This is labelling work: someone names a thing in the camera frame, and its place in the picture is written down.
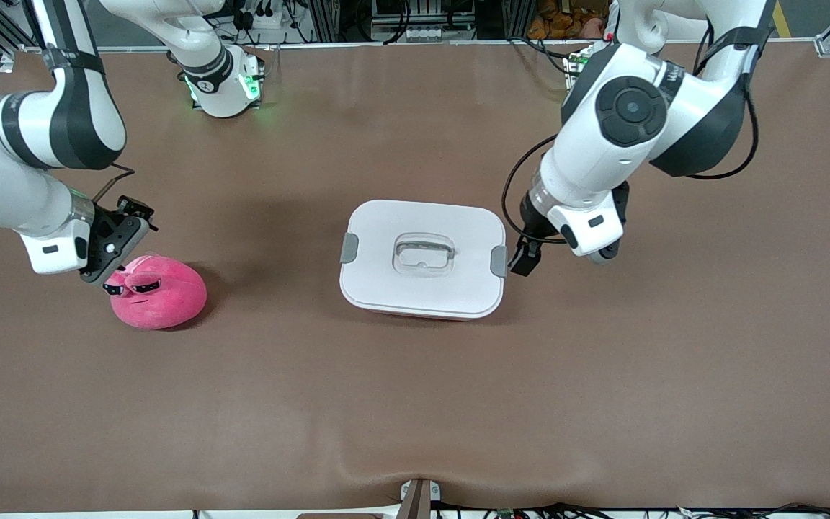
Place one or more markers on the silver table edge rail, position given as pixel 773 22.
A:
pixel 357 44

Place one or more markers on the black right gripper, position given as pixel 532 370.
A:
pixel 104 228

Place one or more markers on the white power strip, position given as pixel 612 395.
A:
pixel 265 18

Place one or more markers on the pink plush toy with eyes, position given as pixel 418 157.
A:
pixel 163 299

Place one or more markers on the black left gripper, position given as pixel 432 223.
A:
pixel 532 225

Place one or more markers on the white block on profile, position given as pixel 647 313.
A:
pixel 424 34

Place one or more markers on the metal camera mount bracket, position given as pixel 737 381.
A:
pixel 418 501

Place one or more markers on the pink plastic box base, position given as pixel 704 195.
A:
pixel 415 316

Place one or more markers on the brown table mat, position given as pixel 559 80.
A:
pixel 242 396

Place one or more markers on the white box lid grey clips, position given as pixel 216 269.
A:
pixel 386 281

